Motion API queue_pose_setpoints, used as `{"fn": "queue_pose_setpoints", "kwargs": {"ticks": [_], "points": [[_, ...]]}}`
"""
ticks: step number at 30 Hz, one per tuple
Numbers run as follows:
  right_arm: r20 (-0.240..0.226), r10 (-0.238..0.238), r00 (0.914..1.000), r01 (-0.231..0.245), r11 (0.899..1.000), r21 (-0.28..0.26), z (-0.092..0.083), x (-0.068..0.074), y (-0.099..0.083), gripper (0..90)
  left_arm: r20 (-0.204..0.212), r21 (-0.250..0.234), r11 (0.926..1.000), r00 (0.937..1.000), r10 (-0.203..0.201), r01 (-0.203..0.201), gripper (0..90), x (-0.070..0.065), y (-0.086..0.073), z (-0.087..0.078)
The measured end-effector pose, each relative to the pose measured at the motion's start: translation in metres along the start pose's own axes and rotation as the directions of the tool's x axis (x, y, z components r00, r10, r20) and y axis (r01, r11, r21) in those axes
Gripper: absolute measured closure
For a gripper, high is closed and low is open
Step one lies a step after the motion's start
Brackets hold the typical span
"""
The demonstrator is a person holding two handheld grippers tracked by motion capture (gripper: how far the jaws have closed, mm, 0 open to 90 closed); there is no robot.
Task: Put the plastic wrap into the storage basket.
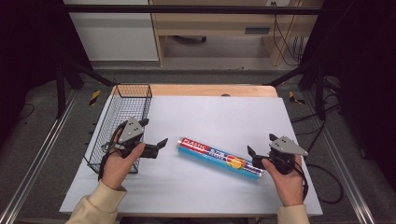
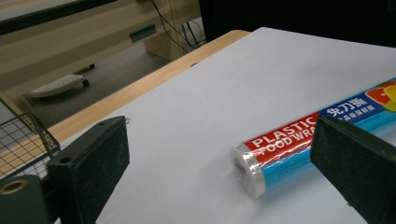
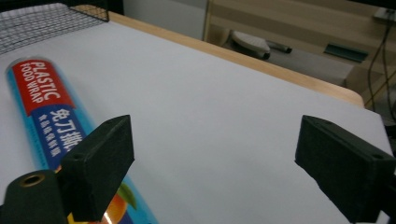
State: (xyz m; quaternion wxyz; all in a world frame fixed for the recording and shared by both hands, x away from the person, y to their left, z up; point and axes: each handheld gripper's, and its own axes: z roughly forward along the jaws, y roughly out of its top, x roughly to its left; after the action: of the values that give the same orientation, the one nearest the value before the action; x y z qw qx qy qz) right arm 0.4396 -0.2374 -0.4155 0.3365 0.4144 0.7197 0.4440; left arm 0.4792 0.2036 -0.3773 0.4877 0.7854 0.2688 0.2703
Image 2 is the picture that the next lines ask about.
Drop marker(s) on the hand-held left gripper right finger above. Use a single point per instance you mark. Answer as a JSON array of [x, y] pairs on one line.
[[358, 161]]

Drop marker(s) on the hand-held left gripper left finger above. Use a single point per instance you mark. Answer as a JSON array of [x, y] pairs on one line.
[[90, 168]]

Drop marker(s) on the blue red plastic wrap roll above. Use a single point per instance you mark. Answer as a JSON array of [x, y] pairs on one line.
[[280, 155]]

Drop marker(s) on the wooden table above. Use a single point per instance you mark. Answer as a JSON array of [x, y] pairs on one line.
[[130, 93]]

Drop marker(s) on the white wheeled base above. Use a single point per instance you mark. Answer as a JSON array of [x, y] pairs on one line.
[[57, 85]]

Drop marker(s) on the beige cabinet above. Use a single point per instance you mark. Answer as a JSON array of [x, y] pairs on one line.
[[93, 31]]

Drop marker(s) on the white table mat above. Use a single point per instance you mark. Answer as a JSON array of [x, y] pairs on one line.
[[233, 93]]

